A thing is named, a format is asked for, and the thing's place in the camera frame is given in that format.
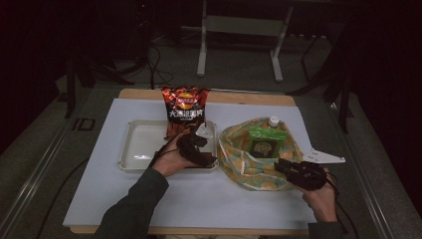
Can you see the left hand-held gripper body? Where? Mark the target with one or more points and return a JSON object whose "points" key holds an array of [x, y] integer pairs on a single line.
{"points": [[190, 147]]}

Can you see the white desk frame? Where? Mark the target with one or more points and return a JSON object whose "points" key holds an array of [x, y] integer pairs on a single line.
{"points": [[245, 26]]}

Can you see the metal floor rail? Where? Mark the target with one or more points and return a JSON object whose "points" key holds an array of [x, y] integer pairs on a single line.
{"points": [[358, 166], [36, 172]]}

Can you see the floral shopping bag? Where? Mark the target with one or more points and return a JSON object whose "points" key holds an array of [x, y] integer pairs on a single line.
{"points": [[258, 176]]}

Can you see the red chips bag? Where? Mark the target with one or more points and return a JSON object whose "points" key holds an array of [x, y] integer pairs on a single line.
{"points": [[184, 106]]}

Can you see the person's left hand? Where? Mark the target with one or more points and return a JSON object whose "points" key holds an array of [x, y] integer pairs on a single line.
{"points": [[169, 161]]}

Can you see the black metal stand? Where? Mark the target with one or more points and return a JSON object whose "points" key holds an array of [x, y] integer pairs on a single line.
{"points": [[70, 83], [345, 99]]}

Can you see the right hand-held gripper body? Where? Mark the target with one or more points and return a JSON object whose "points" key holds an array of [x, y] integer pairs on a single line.
{"points": [[308, 176]]}

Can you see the orange juice bottle white cap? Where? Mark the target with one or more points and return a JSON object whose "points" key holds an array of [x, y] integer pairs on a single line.
{"points": [[273, 121]]}

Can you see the person's right hand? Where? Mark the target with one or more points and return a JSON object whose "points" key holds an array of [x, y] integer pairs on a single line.
{"points": [[323, 205]]}

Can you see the green drink carton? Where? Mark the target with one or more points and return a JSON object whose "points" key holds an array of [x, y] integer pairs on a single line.
{"points": [[267, 139]]}

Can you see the white plastic tray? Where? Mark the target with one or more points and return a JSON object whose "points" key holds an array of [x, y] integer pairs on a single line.
{"points": [[142, 146]]}

